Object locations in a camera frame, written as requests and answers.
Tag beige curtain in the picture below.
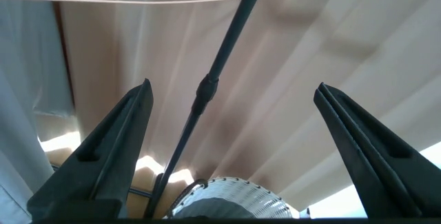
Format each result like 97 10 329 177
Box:
48 0 441 213

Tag pale grey shorts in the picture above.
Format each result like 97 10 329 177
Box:
0 0 76 218

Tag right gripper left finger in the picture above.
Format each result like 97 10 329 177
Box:
27 78 154 218

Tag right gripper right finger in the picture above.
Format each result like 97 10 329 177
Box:
313 82 441 218

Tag black clothes rack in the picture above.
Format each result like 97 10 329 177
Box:
51 0 269 218

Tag white laundry basket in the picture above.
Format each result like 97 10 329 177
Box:
167 177 300 218

